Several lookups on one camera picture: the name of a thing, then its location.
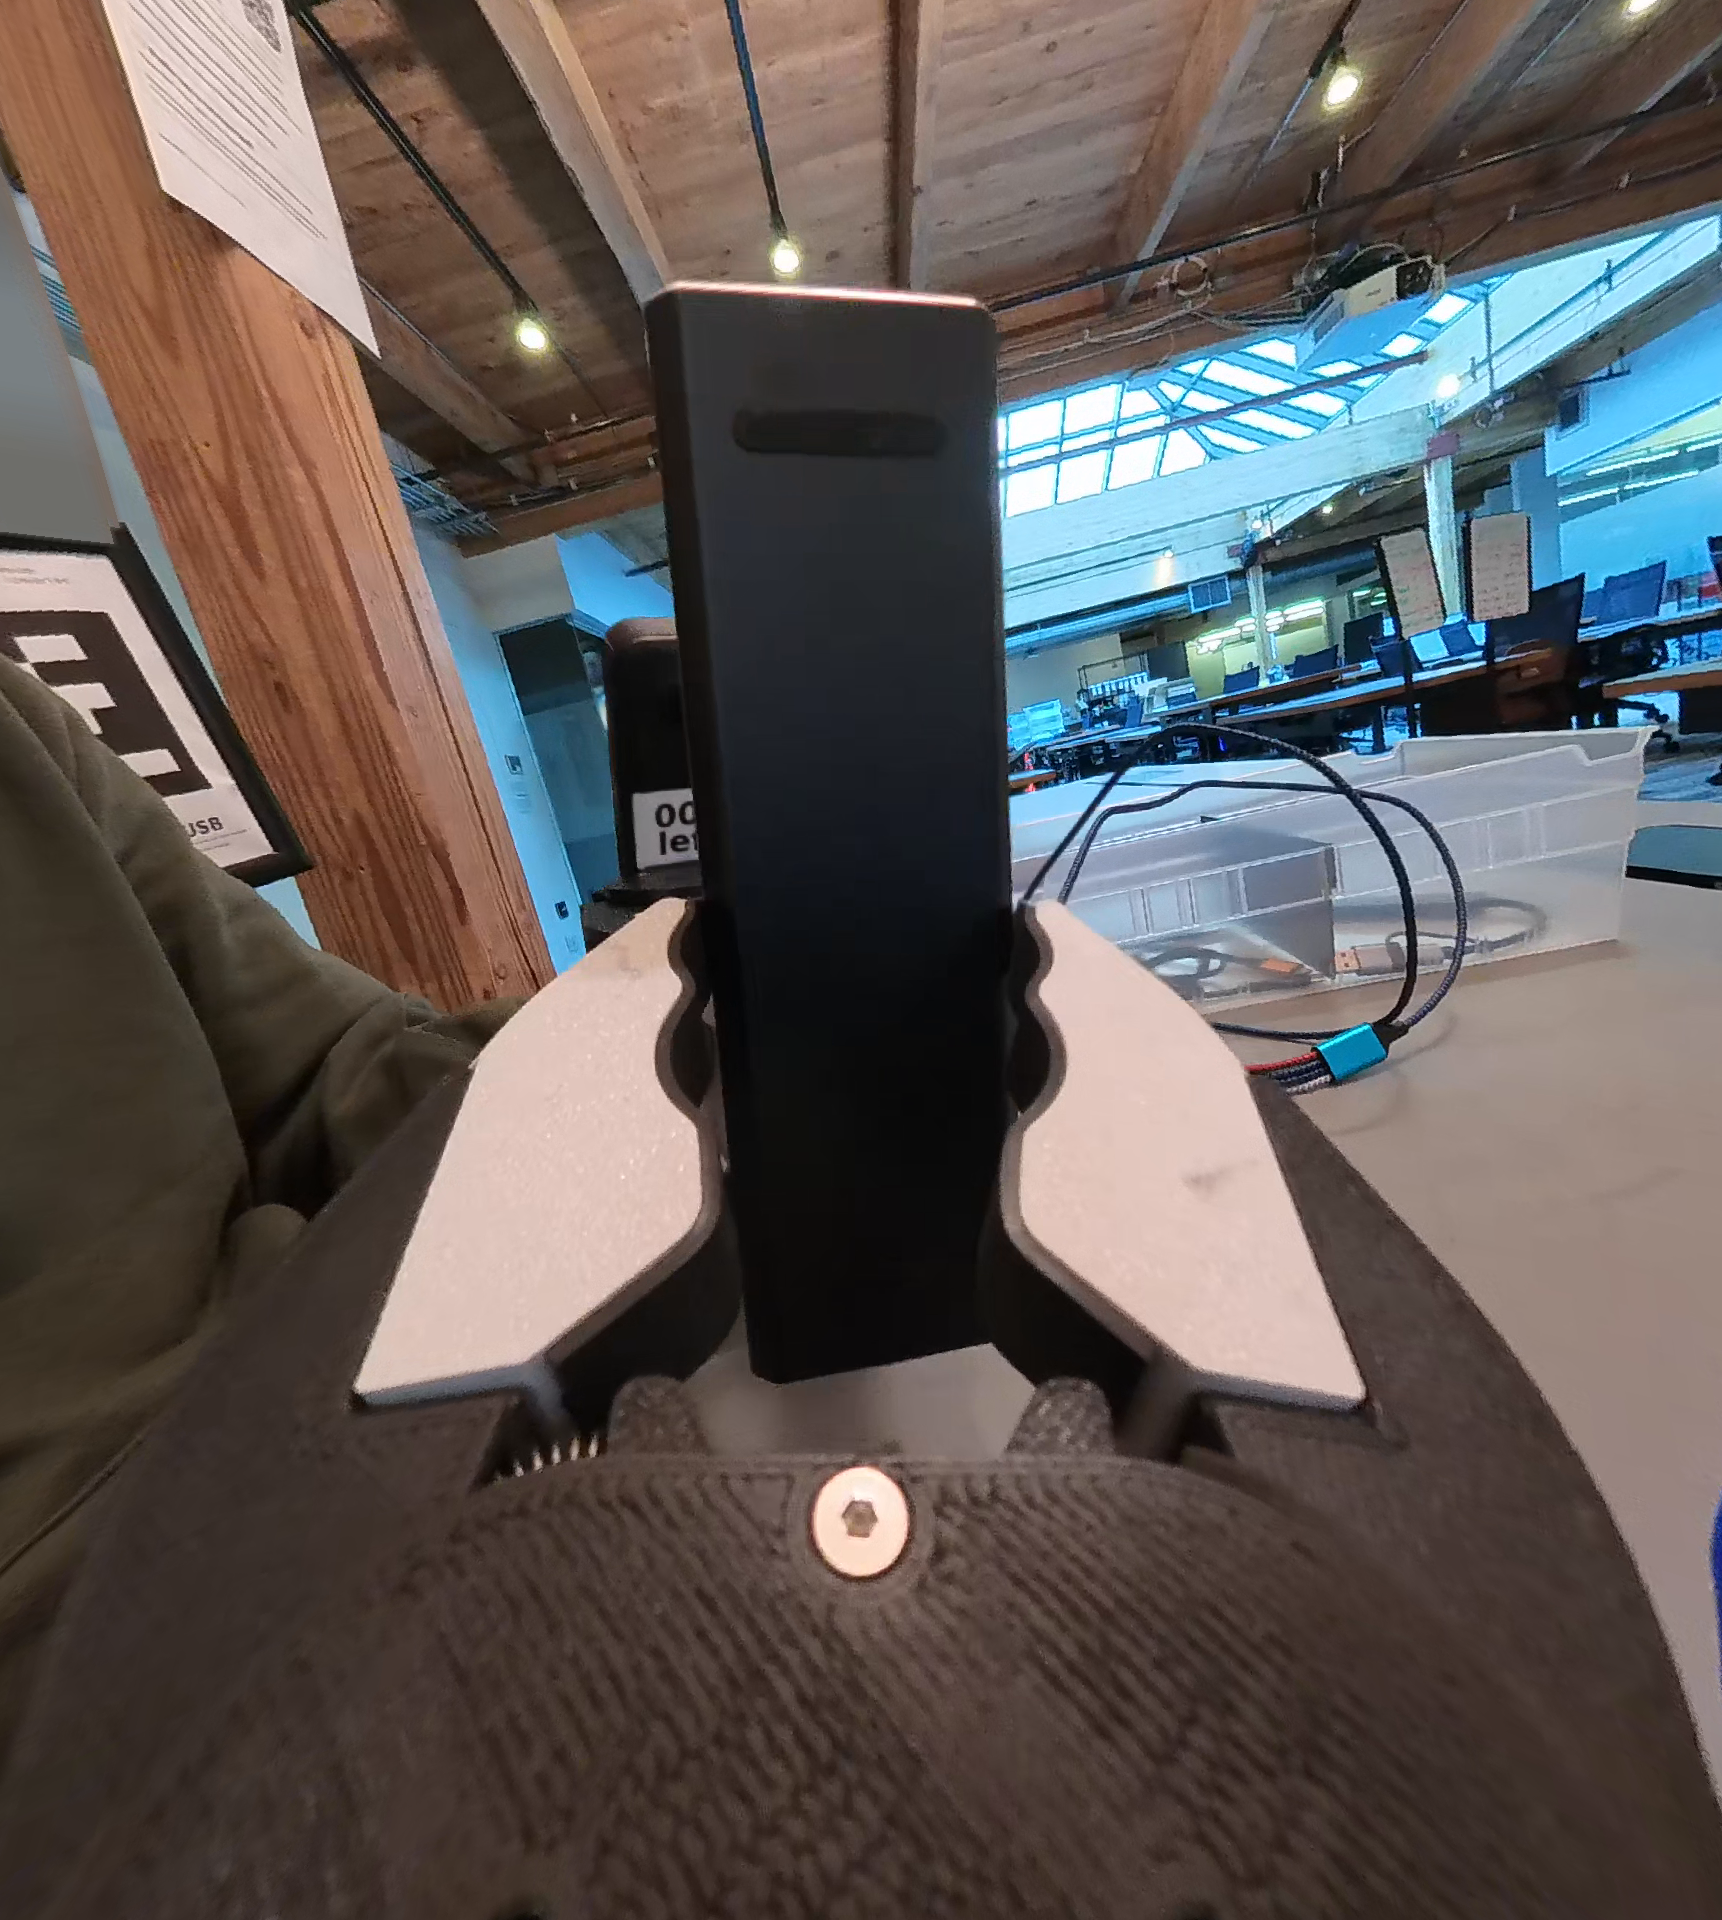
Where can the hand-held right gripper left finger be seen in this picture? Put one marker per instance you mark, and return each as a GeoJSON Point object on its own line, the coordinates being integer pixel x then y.
{"type": "Point", "coordinates": [546, 1200]}

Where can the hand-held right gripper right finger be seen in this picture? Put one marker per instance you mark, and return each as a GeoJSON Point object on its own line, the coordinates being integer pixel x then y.
{"type": "Point", "coordinates": [1176, 1200]}

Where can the black USB hub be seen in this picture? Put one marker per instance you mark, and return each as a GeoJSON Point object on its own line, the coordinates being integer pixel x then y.
{"type": "Point", "coordinates": [847, 840]}

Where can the person's left forearm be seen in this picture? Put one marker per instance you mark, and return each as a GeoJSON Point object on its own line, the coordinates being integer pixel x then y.
{"type": "Point", "coordinates": [380, 1080]}

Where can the grey metal divider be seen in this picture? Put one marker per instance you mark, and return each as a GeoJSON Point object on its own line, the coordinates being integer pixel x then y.
{"type": "Point", "coordinates": [1267, 900]}

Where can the wooden pillar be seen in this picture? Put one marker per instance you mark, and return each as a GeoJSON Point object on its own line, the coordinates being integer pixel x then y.
{"type": "Point", "coordinates": [277, 601]}

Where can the ceiling spot lamp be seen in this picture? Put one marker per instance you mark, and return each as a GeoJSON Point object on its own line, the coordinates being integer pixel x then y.
{"type": "Point", "coordinates": [787, 255]}
{"type": "Point", "coordinates": [1341, 83]}
{"type": "Point", "coordinates": [531, 333]}

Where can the clear plastic bin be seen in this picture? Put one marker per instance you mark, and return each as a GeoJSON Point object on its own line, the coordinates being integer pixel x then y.
{"type": "Point", "coordinates": [1520, 840]}

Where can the person's olive sweatshirt torso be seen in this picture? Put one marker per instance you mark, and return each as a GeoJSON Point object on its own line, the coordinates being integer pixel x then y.
{"type": "Point", "coordinates": [50, 1124]}

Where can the framed printed marker sign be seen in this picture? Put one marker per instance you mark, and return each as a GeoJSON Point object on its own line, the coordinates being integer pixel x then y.
{"type": "Point", "coordinates": [127, 690]}

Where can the skylight window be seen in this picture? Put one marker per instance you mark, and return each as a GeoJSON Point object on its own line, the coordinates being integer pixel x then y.
{"type": "Point", "coordinates": [1176, 434]}

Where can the paper flip chart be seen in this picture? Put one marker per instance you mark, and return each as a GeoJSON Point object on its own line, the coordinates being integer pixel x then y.
{"type": "Point", "coordinates": [1413, 583]}
{"type": "Point", "coordinates": [1501, 564]}

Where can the white paper notice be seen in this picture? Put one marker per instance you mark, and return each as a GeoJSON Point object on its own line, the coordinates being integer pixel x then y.
{"type": "Point", "coordinates": [247, 150]}

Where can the ceiling projector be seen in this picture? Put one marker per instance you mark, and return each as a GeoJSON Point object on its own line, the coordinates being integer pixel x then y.
{"type": "Point", "coordinates": [1379, 293]}

